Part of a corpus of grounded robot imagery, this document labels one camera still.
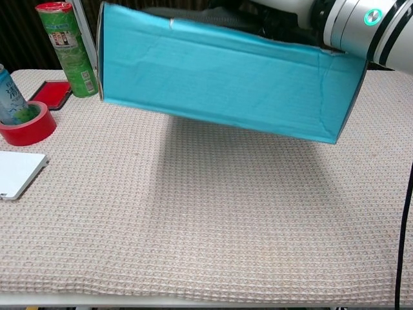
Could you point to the silver partition frame post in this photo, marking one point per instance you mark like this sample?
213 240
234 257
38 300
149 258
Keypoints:
82 29

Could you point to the green canister with red lid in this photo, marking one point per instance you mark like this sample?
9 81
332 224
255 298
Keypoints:
72 55

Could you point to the red ink pad black case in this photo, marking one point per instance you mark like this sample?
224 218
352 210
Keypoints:
51 93

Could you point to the beige woven table cloth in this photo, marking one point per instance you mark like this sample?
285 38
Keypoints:
206 210

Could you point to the white square card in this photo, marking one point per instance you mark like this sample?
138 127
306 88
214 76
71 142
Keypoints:
16 171

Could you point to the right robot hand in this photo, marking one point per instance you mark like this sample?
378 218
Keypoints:
284 8

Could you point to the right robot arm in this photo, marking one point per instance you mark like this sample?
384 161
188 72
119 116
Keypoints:
361 29

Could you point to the red tape roll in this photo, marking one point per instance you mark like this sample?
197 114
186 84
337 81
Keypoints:
32 129

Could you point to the turquoise cardboard box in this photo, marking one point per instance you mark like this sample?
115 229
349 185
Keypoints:
226 80

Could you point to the blue green beverage can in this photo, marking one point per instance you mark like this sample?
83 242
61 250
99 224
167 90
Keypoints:
11 97

